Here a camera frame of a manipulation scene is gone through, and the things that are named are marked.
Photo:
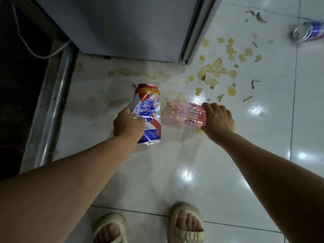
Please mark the person's left forearm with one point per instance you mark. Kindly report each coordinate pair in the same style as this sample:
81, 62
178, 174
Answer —
63, 187

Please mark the person's right sandal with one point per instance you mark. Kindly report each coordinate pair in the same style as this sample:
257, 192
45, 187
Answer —
186, 236

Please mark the small silver fridge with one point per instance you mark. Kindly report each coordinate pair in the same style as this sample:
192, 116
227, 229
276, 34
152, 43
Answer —
126, 27

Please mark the person's sandal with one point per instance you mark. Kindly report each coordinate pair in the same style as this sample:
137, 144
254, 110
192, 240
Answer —
186, 236
110, 221

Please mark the pink label plastic bottle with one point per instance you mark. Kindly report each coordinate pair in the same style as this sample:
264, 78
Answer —
182, 113

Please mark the person's left hand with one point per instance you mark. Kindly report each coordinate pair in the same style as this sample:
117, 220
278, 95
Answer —
127, 126

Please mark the person's left sandal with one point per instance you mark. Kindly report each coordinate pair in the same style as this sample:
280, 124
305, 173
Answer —
110, 221

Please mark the scattered food scraps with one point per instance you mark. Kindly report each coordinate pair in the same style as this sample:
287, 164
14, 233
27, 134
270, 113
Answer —
217, 63

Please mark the person's right hand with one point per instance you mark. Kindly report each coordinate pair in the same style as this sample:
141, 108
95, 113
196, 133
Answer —
219, 123

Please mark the person's right forearm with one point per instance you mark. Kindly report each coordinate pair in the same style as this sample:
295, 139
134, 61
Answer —
278, 179

